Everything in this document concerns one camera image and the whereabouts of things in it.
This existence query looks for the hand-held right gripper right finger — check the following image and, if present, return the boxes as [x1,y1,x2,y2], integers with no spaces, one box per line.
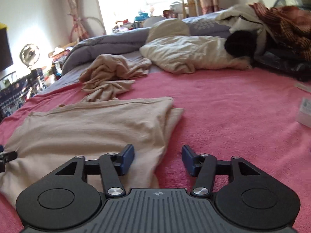
[182,144,261,198]

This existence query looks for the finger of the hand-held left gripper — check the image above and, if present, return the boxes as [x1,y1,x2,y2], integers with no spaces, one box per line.
[0,151,18,173]

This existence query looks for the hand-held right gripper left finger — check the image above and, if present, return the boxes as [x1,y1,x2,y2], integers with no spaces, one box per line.
[55,144,135,198]

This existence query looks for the beige thermal shirt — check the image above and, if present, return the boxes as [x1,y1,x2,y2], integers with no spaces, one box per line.
[0,96,184,208]

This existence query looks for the pink blanket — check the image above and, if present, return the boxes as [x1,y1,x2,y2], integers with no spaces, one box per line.
[0,67,311,233]

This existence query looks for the crumpled tan garment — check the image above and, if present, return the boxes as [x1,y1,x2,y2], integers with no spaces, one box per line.
[79,54,152,102]

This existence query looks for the round desk fan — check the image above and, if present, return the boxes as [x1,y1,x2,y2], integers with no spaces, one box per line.
[20,44,40,66]

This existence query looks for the black television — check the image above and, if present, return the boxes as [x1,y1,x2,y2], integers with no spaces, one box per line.
[0,28,14,72]

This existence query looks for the cream duvet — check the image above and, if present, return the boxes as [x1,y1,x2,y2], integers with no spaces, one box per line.
[139,18,253,74]

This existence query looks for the pile of household clutter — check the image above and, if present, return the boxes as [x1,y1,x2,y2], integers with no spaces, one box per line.
[47,46,74,80]

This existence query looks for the grey quilt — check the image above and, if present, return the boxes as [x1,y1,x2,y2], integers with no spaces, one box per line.
[62,10,234,76]

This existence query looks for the translucent plastic box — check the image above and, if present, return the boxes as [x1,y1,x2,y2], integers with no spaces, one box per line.
[296,97,311,127]

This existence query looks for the dark rolled garment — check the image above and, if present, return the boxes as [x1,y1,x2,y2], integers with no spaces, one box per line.
[224,30,258,59]

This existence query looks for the black shiny jacket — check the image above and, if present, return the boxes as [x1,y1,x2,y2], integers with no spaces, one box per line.
[253,49,311,82]

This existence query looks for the pile of windowsill items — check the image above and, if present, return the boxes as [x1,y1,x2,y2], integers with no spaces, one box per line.
[112,1,185,33]

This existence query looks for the pink hoop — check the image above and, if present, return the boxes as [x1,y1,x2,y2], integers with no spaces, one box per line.
[70,17,107,41]

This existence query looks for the white chair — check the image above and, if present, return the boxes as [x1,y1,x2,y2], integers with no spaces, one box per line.
[143,16,166,28]

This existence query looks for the blue plush toy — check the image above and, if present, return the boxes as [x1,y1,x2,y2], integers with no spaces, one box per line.
[134,10,150,22]

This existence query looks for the wooden rack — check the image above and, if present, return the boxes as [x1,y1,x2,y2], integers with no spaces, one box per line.
[181,0,198,18]

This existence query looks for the white appliance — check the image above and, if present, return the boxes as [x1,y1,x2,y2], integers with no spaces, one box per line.
[169,2,183,13]

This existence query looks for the white jacket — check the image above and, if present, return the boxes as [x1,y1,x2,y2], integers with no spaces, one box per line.
[215,0,270,54]

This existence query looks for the red plaid garment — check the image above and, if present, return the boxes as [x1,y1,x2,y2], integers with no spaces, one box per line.
[249,2,311,62]

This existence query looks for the metal wire rack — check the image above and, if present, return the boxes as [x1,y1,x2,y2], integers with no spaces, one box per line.
[0,71,17,90]

